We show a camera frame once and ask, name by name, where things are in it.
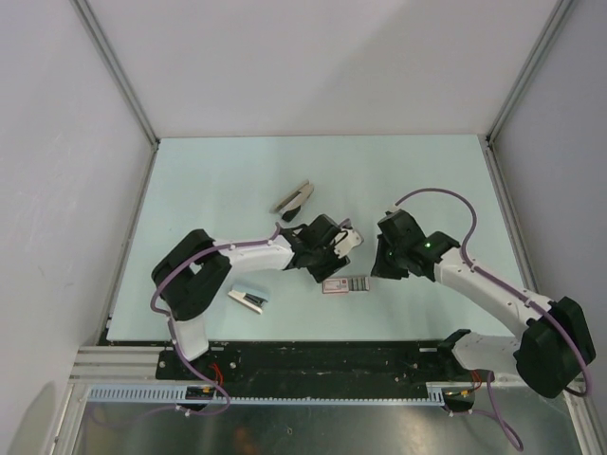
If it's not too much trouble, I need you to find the staple box with tray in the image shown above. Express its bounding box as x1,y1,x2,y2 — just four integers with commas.
322,276,371,295

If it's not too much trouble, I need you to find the beige black stapler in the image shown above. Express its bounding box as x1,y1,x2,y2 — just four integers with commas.
271,180,314,223

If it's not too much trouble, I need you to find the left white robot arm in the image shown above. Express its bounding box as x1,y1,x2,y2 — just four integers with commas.
150,214,363,379

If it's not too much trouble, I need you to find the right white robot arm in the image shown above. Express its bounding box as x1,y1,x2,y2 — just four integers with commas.
371,209,596,398

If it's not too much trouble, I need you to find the blue white stapler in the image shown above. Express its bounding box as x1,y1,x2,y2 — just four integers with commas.
228,282,269,315

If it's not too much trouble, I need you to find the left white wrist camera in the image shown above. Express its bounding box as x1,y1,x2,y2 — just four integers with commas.
333,227,364,258

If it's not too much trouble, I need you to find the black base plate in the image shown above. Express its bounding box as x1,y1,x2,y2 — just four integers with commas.
155,338,495,386

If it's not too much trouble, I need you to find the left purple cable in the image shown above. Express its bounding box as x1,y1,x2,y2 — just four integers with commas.
89,217,352,423

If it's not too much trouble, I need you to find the grey cable duct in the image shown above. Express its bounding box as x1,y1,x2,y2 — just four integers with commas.
83,381,450,407

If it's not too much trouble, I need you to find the aluminium frame rail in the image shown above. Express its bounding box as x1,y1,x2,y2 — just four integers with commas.
68,344,165,383

